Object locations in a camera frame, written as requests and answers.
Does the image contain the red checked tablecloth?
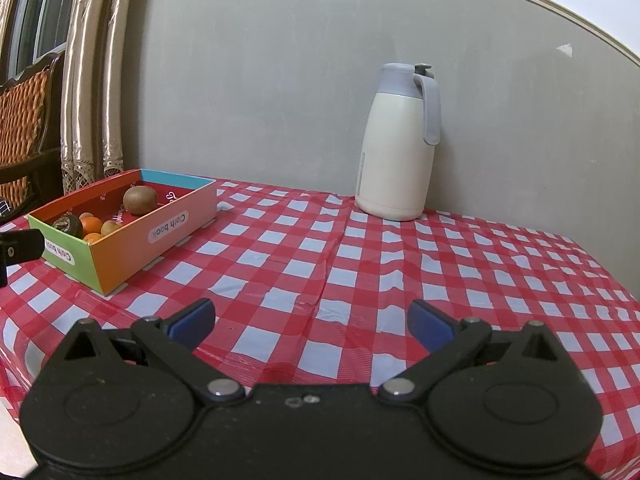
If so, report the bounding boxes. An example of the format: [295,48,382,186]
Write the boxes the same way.
[0,177,640,480]

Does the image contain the brown kiwi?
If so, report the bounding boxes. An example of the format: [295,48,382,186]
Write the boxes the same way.
[123,185,160,216]

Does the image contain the colourful cardboard box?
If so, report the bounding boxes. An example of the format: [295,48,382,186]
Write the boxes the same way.
[27,168,218,297]

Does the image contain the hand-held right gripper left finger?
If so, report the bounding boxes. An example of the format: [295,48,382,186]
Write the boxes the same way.
[52,298,246,406]

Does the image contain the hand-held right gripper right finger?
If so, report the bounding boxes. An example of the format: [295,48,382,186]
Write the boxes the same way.
[377,299,568,405]

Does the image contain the window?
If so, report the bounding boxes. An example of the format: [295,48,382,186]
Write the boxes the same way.
[0,0,83,81]

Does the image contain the cream and blue thermos jug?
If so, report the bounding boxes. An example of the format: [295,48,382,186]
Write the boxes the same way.
[355,62,442,222]

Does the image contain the beige shiny curtain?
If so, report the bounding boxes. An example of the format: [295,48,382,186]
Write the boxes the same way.
[60,0,151,196]

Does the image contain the dark mangosteen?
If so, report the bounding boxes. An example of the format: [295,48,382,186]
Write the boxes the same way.
[52,214,84,238]

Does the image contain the wooden chair with woven back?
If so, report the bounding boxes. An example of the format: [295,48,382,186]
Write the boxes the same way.
[0,52,66,221]

